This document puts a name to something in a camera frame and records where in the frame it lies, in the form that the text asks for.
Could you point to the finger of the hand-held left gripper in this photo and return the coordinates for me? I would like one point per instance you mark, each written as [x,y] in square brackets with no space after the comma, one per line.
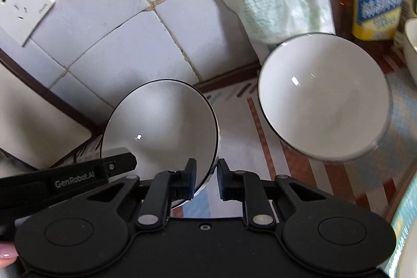
[120,160]

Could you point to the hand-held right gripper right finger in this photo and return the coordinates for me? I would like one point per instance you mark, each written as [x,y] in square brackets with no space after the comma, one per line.
[222,180]

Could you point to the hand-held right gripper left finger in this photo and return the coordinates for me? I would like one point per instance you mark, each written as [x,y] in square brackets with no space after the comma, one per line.
[191,180]

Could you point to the white ribbed bowl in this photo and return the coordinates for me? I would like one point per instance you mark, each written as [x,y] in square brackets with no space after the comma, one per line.
[322,99]
[412,50]
[159,125]

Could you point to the white cutting board dark rim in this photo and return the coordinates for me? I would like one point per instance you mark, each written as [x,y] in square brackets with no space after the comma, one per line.
[35,115]

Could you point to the white wall socket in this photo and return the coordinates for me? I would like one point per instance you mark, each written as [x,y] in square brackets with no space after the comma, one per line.
[22,1]

